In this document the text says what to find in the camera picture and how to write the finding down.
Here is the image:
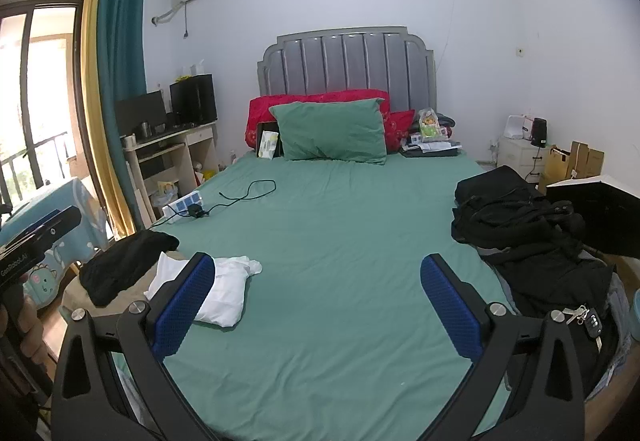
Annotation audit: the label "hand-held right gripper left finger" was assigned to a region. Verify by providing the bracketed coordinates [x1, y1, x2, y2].
[50, 252, 216, 441]

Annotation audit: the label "beige pants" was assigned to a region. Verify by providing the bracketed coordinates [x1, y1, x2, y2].
[62, 251, 181, 319]

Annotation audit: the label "bunch of keys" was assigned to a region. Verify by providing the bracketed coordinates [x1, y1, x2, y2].
[562, 305, 603, 349]

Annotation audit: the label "pile of papers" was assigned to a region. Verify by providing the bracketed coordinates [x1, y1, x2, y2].
[400, 131, 461, 158]

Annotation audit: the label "balcony glass door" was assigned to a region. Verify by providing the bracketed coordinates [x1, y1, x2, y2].
[0, 0, 86, 217]

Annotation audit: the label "person's left hand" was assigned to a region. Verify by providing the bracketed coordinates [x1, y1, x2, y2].
[19, 296, 47, 368]

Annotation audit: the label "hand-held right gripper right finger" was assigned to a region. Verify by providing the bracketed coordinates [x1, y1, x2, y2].
[420, 253, 586, 441]

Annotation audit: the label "grey padded headboard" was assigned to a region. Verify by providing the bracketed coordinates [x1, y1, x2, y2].
[257, 26, 437, 154]

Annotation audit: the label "black charger with cable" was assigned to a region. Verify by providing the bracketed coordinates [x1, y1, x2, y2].
[189, 180, 277, 220]

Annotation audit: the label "green pillow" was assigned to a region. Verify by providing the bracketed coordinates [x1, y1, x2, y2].
[268, 97, 388, 166]

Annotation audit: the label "white power strip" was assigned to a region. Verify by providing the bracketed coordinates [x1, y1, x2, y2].
[162, 191, 203, 221]

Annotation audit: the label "long red pillow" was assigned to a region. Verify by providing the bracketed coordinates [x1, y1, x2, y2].
[245, 90, 391, 149]

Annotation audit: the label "black cloth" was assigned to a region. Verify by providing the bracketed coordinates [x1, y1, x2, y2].
[79, 230, 180, 307]

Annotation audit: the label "black monitor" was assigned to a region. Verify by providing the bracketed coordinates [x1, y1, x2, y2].
[116, 90, 167, 138]

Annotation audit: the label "blue printed cloth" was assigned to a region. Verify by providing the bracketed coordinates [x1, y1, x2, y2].
[0, 176, 113, 307]

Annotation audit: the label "green snack bag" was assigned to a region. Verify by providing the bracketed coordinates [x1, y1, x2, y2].
[419, 108, 448, 142]

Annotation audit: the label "yellow curtain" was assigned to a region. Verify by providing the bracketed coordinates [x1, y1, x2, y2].
[82, 0, 136, 239]

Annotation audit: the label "black crumpled jacket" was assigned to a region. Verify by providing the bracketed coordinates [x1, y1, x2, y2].
[452, 165, 586, 252]

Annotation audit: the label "white nightstand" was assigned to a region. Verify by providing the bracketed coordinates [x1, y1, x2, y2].
[500, 136, 546, 179]

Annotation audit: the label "small red pillow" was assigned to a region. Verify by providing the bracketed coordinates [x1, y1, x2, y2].
[382, 110, 416, 153]

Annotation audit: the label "wooden desk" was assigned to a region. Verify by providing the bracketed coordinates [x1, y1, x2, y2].
[122, 121, 219, 227]

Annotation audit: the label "black computer tower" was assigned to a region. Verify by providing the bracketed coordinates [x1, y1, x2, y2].
[170, 74, 218, 126]

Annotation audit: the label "black coat with grey lining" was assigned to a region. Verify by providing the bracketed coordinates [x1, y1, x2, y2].
[480, 221, 622, 397]

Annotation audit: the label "white hooded jacket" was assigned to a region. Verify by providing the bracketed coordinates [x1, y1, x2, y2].
[145, 252, 263, 328]

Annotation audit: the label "teal curtain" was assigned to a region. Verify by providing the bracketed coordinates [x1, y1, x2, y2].
[100, 0, 148, 234]

